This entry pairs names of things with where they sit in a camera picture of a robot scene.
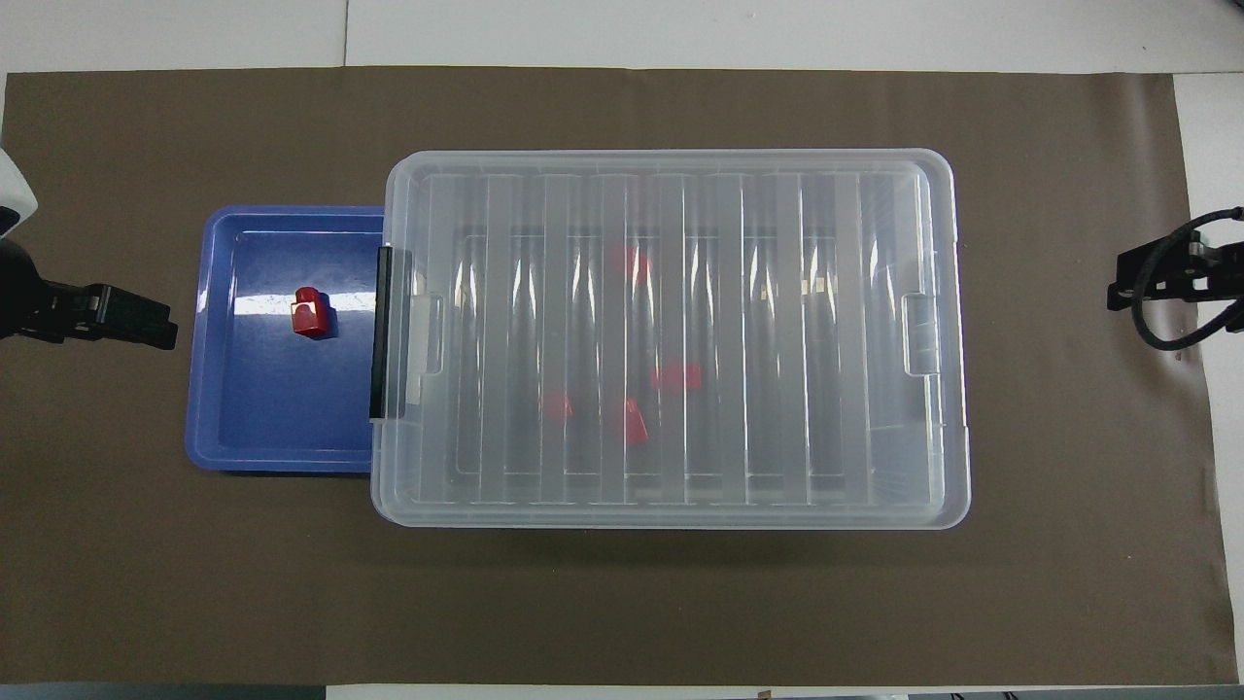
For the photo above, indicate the small red block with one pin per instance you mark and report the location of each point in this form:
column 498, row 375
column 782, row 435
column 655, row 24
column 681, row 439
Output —
column 311, row 316
column 558, row 406
column 632, row 264
column 677, row 377
column 634, row 423

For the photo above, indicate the clear plastic storage box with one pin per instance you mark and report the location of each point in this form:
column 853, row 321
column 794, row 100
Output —
column 457, row 459

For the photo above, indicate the blue plastic tray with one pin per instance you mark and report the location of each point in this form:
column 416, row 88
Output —
column 262, row 418

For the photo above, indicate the brown paper table mat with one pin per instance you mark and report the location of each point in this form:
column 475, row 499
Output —
column 194, row 583

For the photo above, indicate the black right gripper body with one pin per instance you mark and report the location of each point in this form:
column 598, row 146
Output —
column 1226, row 277

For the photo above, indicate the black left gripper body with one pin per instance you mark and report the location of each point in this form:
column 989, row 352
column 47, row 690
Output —
column 21, row 292

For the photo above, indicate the clear ribbed plastic lid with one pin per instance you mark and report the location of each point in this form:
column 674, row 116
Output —
column 855, row 340

